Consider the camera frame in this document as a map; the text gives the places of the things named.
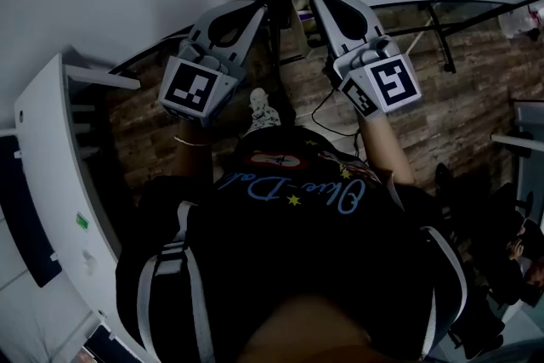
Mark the dark blue divider panel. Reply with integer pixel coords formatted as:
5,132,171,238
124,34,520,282
0,135,63,290

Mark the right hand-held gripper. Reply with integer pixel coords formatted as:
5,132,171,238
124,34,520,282
309,0,422,122

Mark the white shelf unit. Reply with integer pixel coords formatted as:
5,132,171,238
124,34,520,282
0,50,163,363

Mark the patterned trouser leg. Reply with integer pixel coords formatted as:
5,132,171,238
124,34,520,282
245,105,283,139

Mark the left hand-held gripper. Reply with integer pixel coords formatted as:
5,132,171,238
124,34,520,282
157,0,269,129

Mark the thin white strip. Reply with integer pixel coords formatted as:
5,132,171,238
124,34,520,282
405,16,435,57

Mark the grey harness strap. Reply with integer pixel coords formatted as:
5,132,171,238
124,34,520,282
420,224,468,359
136,201,216,363

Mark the clear plastic bag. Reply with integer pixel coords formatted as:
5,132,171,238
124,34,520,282
499,0,544,42

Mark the black cable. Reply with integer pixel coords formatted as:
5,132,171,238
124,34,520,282
311,87,363,155

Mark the person's left forearm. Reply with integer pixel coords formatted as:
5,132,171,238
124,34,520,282
172,118,216,184

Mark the thin gold bracelet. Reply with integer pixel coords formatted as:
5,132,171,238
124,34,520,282
173,135,212,148

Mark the person's right forearm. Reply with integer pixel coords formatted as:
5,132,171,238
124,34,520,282
355,112,416,186

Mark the black office chair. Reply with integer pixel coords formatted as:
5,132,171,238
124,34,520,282
435,163,533,235

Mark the grey office desk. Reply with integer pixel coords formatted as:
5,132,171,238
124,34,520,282
490,99,544,226

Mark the person's head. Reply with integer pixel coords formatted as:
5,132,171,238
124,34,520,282
246,292,380,363

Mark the white shoe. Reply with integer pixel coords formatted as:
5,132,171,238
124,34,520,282
249,88,270,112

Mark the black printed t-shirt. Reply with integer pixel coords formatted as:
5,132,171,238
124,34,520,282
115,127,468,363

